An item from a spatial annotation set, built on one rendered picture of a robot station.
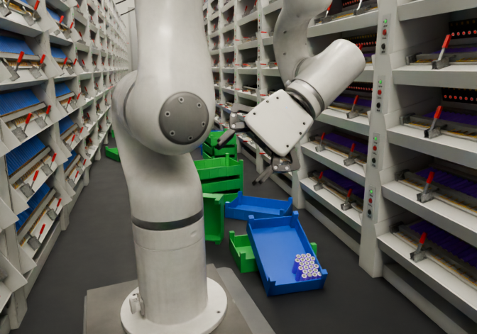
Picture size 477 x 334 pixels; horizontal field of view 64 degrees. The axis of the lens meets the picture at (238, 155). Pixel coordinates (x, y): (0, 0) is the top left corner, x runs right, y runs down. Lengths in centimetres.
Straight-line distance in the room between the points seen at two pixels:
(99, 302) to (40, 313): 61
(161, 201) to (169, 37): 24
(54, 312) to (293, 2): 113
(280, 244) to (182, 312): 85
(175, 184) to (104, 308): 30
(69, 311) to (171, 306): 73
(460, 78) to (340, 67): 44
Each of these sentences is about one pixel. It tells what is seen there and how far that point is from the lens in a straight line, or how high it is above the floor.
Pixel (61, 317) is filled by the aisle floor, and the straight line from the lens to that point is 136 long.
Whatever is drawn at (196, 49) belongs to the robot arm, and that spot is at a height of 76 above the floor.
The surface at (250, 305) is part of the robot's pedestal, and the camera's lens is 80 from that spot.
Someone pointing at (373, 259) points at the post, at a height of 7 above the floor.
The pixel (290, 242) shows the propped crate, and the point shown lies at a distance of 150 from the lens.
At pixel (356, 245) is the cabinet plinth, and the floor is 4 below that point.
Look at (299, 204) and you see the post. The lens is 206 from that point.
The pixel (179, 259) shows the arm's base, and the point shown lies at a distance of 63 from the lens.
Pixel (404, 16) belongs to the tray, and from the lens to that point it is 131.
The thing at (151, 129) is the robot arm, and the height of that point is 66.
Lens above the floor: 74
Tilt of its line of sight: 13 degrees down
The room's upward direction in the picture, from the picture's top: straight up
